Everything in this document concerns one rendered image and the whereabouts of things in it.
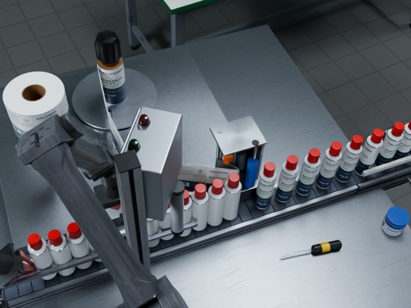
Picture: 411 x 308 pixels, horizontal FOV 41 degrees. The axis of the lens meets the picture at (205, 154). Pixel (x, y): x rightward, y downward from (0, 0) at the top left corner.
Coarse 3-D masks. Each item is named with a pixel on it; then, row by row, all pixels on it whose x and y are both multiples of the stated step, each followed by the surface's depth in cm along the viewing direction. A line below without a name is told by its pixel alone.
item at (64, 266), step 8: (192, 224) 162; (160, 232) 160; (168, 232) 160; (152, 240) 159; (88, 256) 154; (96, 256) 154; (64, 264) 153; (72, 264) 153; (80, 264) 154; (40, 272) 151; (48, 272) 151; (56, 272) 152; (16, 280) 149; (24, 280) 149; (0, 288) 148
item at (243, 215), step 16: (320, 192) 180; (240, 208) 175; (256, 208) 176; (272, 208) 176; (208, 224) 171; (224, 224) 172; (160, 240) 167; (176, 240) 168; (80, 272) 160; (16, 288) 156; (32, 288) 157
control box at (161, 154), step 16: (144, 112) 120; (160, 112) 120; (176, 112) 120; (144, 128) 117; (160, 128) 117; (176, 128) 117; (144, 144) 114; (160, 144) 114; (176, 144) 120; (144, 160) 112; (160, 160) 112; (176, 160) 125; (144, 176) 112; (160, 176) 110; (176, 176) 129; (144, 192) 117; (160, 192) 115; (160, 208) 120
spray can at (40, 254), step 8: (32, 240) 143; (40, 240) 144; (32, 248) 145; (40, 248) 146; (48, 248) 149; (32, 256) 146; (40, 256) 147; (48, 256) 150; (40, 264) 150; (48, 264) 152
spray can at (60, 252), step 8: (56, 232) 145; (48, 240) 148; (56, 240) 144; (64, 240) 148; (56, 248) 146; (64, 248) 148; (56, 256) 149; (64, 256) 150; (56, 264) 154; (64, 272) 157; (72, 272) 159
